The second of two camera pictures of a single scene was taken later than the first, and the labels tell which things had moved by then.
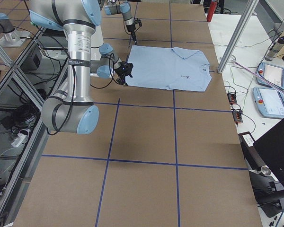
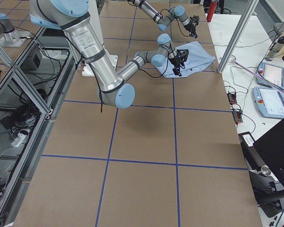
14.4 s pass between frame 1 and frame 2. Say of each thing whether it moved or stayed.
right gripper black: moved
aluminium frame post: stayed
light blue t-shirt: moved
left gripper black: moved
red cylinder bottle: stayed
